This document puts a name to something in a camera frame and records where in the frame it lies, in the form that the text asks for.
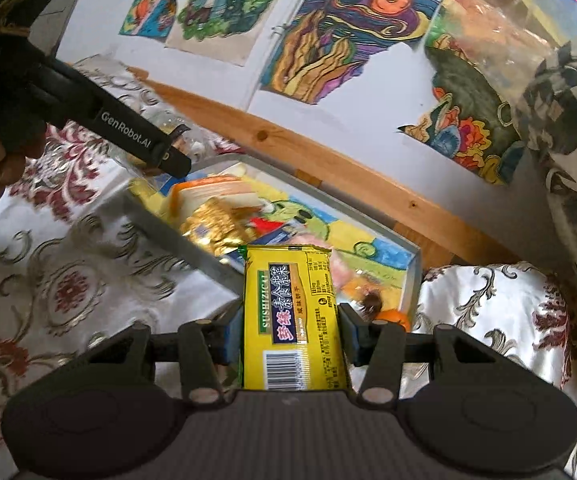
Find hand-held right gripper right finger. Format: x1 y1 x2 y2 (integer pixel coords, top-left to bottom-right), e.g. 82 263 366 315
337 302 499 407

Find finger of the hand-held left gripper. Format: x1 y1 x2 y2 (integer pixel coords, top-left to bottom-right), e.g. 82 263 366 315
156 125 192 178

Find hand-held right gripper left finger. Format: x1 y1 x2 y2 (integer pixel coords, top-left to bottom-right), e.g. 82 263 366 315
76 309 244 407

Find mandarin orange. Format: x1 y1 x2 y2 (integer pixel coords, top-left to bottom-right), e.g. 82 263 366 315
374 309 413 333

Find orange and white bread packet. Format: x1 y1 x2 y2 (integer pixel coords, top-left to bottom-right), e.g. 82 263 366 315
166 172 264 221

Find yellow biscuit packet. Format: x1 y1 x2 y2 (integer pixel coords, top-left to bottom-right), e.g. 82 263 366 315
238 242 351 393

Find pink round cracker packet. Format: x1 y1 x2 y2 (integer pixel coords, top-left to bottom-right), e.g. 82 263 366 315
328 250 364 286

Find gold foil snack packet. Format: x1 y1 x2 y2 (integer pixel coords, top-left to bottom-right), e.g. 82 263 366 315
178 197 254 261

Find grey metal tray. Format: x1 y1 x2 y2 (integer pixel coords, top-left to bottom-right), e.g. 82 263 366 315
123 154 423 333

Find navy blue snack packet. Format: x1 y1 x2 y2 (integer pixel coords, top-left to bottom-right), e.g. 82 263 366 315
256 222 309 248

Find colourful frog drawing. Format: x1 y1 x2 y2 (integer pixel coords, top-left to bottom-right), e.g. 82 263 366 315
133 160 414 311

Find floral printed blanket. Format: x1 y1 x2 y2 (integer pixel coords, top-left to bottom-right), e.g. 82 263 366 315
0 55 577 480

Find plastic bag of clothes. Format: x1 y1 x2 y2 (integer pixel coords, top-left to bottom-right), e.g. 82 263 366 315
433 0 577 271

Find grey wall panel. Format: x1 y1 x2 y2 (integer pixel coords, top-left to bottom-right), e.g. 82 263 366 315
28 0 92 56

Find blond child wall poster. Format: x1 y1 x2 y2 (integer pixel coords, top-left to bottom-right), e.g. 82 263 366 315
166 0 299 67

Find white wall conduit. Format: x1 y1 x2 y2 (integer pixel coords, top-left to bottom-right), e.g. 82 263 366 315
246 0 326 111

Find swirl pattern wall poster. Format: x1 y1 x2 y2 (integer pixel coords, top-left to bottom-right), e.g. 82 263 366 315
258 0 449 106

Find colourful fish wall poster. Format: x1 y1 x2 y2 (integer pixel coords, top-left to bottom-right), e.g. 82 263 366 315
398 0 534 186

